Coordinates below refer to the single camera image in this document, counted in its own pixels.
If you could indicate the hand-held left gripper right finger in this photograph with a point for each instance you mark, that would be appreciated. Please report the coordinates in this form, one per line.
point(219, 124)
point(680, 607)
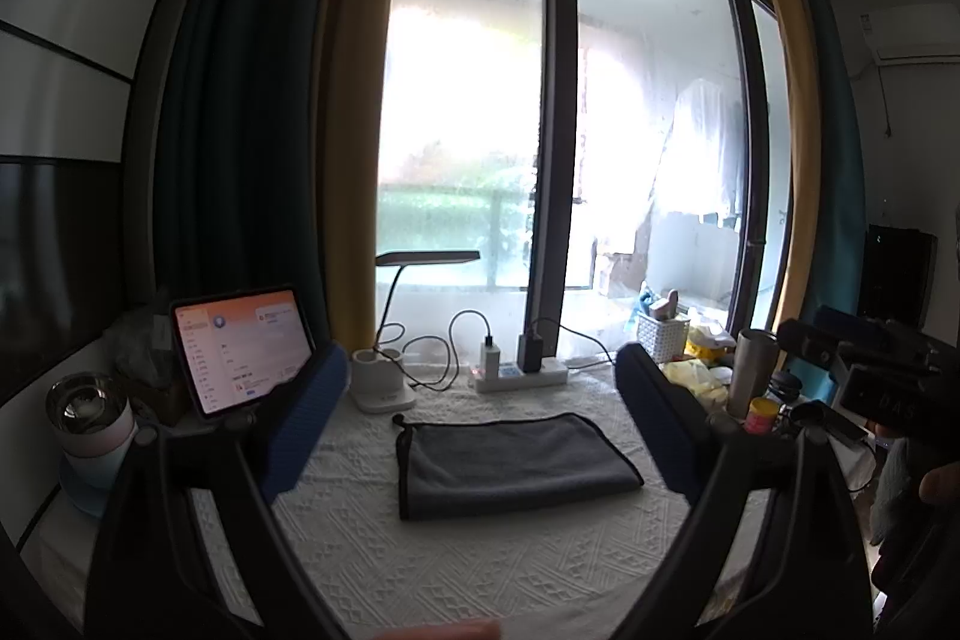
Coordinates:
point(664, 419)

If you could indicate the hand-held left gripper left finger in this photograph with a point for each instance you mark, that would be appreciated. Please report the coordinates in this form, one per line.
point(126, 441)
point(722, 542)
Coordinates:
point(300, 426)

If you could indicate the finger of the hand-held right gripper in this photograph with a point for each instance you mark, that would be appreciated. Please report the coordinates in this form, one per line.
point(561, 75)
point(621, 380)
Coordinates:
point(806, 338)

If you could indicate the grey towel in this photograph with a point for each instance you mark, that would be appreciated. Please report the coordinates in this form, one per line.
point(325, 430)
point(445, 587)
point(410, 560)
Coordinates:
point(510, 467)

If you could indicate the person's right hand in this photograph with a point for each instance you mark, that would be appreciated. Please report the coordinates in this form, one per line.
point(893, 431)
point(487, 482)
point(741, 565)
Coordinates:
point(941, 486)

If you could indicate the pale yellow packets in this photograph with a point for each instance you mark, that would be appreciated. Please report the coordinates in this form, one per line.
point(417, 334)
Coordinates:
point(701, 385)

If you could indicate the steel tumbler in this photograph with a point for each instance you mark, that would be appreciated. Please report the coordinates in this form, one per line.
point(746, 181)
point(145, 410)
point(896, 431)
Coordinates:
point(752, 370)

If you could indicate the flat black case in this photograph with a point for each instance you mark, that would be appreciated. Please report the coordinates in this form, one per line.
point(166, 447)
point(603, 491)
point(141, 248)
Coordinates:
point(829, 419)

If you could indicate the white slotted basket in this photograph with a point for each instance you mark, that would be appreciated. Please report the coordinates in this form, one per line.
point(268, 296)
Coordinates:
point(661, 340)

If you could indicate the small yellow jar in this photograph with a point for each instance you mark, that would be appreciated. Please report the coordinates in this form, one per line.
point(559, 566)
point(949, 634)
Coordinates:
point(763, 416)

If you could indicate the desk lamp with white base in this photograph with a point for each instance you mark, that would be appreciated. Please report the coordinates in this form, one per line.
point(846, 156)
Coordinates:
point(382, 389)

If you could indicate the yellow tissue pack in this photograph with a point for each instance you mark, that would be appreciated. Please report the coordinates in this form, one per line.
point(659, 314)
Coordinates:
point(711, 340)

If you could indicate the tablet with lit screen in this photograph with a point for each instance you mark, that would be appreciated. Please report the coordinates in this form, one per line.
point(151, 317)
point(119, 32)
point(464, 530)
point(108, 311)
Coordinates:
point(240, 347)

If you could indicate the black monitor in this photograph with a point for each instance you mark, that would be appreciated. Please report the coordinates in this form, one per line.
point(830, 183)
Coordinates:
point(900, 276)

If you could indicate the white power strip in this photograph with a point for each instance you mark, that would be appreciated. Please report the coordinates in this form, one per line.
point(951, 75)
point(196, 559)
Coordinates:
point(541, 377)

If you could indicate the black charger plug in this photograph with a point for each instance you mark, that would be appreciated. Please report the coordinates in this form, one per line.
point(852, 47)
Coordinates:
point(531, 351)

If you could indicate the clear plastic bag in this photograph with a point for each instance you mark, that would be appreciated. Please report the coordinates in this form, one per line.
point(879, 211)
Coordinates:
point(142, 340)

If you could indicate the white charger plug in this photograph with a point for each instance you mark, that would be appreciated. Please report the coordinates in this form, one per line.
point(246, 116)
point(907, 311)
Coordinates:
point(490, 359)

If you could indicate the pink and steel thermos cup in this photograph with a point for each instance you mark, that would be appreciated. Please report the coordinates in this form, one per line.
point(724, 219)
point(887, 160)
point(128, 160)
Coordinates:
point(90, 419)

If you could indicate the white hanging garment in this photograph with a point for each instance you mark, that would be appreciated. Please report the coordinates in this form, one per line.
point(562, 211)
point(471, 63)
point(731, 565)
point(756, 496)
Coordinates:
point(705, 145)

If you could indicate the white textured tablecloth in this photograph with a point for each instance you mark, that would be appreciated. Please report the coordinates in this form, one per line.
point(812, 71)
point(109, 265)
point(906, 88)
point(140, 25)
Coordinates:
point(487, 572)

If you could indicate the yellow curtain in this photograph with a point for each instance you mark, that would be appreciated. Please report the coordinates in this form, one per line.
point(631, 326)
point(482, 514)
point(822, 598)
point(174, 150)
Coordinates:
point(787, 85)
point(360, 123)

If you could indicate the dark teal curtain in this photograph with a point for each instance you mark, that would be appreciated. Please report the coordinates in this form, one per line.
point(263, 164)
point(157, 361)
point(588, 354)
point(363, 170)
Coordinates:
point(240, 123)

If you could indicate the glass sliding door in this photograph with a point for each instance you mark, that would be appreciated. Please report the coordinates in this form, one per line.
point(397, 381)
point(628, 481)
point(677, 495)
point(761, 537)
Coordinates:
point(555, 123)

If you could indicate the white air conditioner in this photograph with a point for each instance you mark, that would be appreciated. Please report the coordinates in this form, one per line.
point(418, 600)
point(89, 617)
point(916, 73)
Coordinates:
point(915, 36)

